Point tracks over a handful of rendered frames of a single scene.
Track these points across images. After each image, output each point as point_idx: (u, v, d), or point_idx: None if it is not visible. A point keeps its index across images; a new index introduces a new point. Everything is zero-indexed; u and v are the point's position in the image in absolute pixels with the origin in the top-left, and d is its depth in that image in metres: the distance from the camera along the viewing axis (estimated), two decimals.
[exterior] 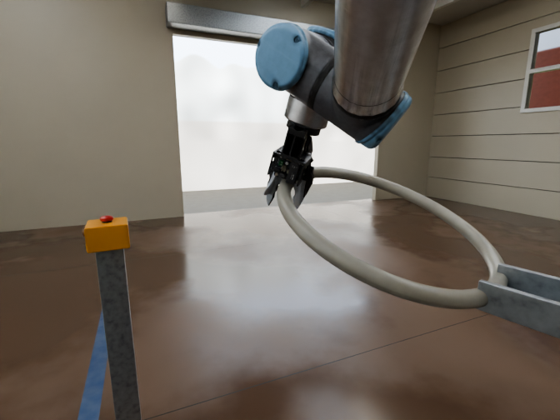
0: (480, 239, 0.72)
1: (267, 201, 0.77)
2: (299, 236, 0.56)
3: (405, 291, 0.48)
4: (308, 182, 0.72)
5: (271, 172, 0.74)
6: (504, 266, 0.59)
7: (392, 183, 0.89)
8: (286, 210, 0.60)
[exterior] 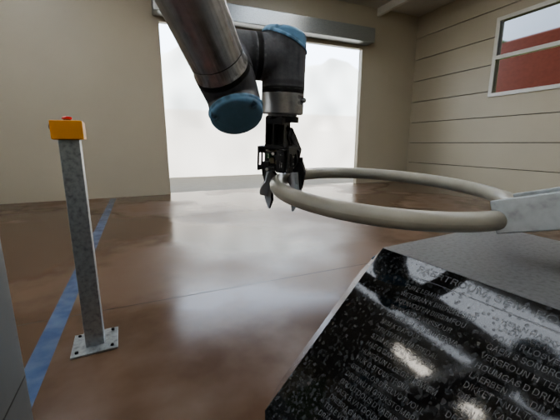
0: (492, 190, 0.67)
1: (267, 204, 0.77)
2: (291, 202, 0.55)
3: (407, 217, 0.44)
4: (301, 172, 0.73)
5: (264, 174, 0.76)
6: (520, 193, 0.54)
7: (391, 171, 0.88)
8: (277, 187, 0.60)
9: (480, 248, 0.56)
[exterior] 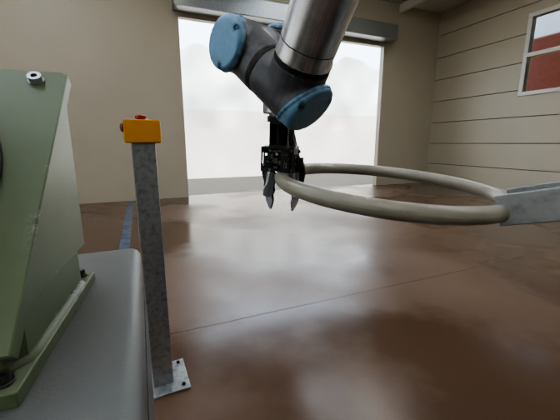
0: (480, 185, 0.73)
1: (268, 205, 0.77)
2: (307, 197, 0.55)
3: (427, 212, 0.47)
4: (302, 172, 0.73)
5: (264, 175, 0.75)
6: (512, 188, 0.59)
7: (381, 167, 0.91)
8: (287, 183, 0.60)
9: None
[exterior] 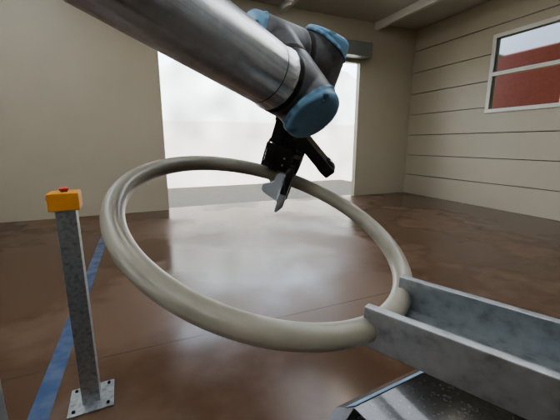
0: (387, 242, 0.58)
1: None
2: (108, 252, 0.37)
3: (247, 334, 0.31)
4: (285, 177, 0.70)
5: None
6: (407, 279, 0.45)
7: (294, 177, 0.73)
8: (102, 213, 0.41)
9: (444, 411, 0.60)
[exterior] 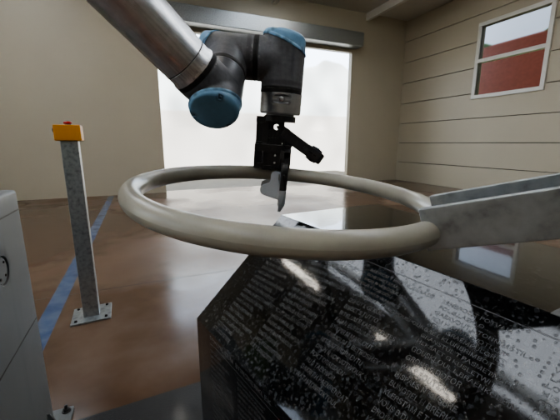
0: (397, 189, 0.59)
1: (277, 202, 0.80)
2: (147, 225, 0.34)
3: (327, 244, 0.29)
4: (281, 173, 0.71)
5: None
6: (437, 195, 0.46)
7: None
8: (125, 200, 0.38)
9: (346, 215, 0.83)
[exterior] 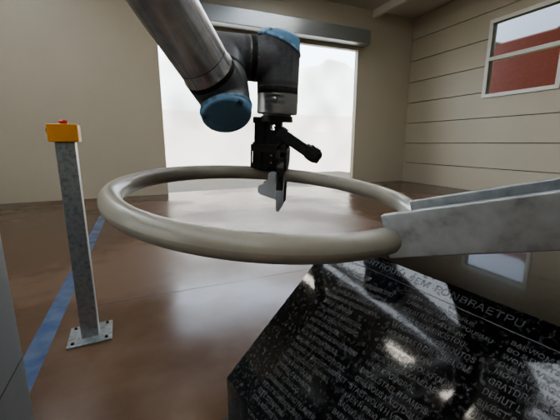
0: (390, 193, 0.57)
1: None
2: (110, 222, 0.36)
3: (265, 247, 0.29)
4: (277, 172, 0.71)
5: None
6: (417, 201, 0.44)
7: None
8: (98, 197, 0.40)
9: None
